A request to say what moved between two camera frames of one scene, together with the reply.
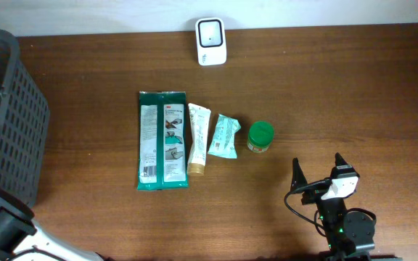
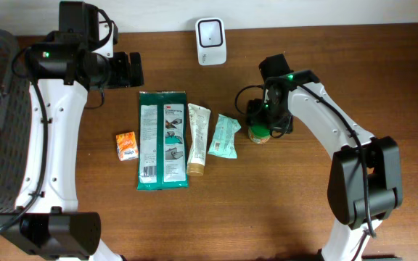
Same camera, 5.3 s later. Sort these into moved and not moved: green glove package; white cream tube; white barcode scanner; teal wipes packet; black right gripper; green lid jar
Moved: black right gripper; green lid jar
Not moved: green glove package; teal wipes packet; white cream tube; white barcode scanner
